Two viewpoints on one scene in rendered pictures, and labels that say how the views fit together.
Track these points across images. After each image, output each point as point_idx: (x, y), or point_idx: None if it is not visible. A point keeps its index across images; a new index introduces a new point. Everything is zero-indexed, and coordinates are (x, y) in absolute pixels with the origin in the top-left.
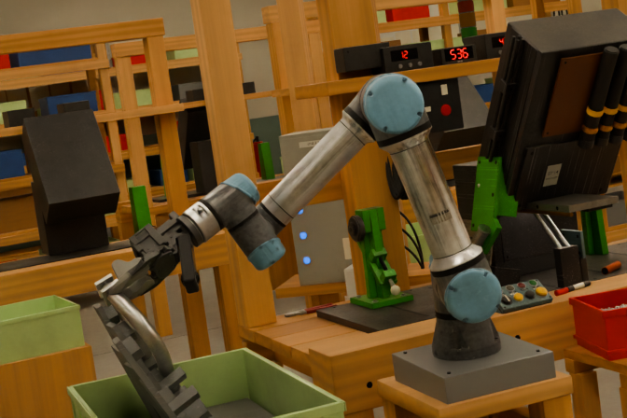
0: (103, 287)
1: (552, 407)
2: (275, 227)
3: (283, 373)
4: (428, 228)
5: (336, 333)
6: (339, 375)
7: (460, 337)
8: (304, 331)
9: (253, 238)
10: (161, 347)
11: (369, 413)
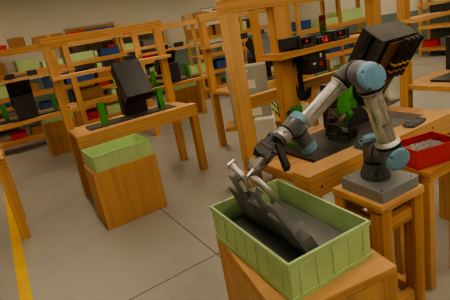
0: (230, 165)
1: (416, 198)
2: None
3: (313, 197)
4: (380, 130)
5: (292, 161)
6: (311, 185)
7: (378, 172)
8: (276, 159)
9: (306, 141)
10: (276, 199)
11: (321, 197)
